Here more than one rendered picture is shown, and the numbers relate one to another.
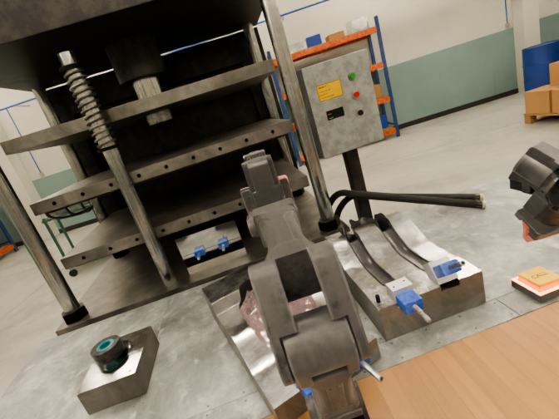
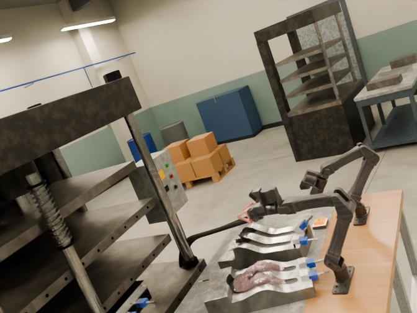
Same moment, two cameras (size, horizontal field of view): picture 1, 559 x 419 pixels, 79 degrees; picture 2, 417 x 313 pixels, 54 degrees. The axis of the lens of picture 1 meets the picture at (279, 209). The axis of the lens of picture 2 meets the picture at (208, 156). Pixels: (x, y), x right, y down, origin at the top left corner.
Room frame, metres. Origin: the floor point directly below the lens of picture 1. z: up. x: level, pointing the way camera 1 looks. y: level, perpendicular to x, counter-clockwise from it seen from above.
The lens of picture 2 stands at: (-0.23, 1.58, 1.93)
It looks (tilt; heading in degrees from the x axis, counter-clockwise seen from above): 12 degrees down; 305
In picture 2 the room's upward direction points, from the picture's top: 21 degrees counter-clockwise
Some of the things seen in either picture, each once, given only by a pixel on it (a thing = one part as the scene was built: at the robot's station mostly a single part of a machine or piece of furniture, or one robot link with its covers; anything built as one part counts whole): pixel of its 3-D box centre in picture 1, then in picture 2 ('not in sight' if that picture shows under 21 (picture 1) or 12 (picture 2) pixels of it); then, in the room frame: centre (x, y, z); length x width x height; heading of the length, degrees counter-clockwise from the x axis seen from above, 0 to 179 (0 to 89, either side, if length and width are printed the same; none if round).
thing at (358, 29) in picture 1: (332, 94); not in sight; (6.91, -1.70, 1.14); 2.06 x 0.65 x 2.27; 86
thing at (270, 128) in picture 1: (176, 156); (48, 257); (1.77, 0.42, 1.26); 1.10 x 0.74 x 0.05; 95
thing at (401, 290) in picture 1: (412, 304); (306, 240); (0.62, -0.21, 0.89); 0.13 x 0.05 x 0.05; 5
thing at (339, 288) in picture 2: not in sight; (341, 272); (0.40, 0.01, 0.84); 0.20 x 0.07 x 0.08; 92
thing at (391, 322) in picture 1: (382, 255); (263, 243); (0.90, -0.25, 0.87); 0.50 x 0.26 x 0.14; 5
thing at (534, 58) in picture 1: (542, 70); (146, 154); (6.16, -5.35, 0.44); 0.59 x 0.59 x 0.88
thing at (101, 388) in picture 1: (122, 366); not in sight; (0.81, 0.55, 0.83); 0.20 x 0.15 x 0.07; 5
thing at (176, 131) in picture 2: not in sight; (178, 143); (5.44, -5.71, 0.44); 0.59 x 0.59 x 0.88
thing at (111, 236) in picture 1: (195, 200); (68, 296); (1.77, 0.42, 1.01); 1.10 x 0.74 x 0.05; 95
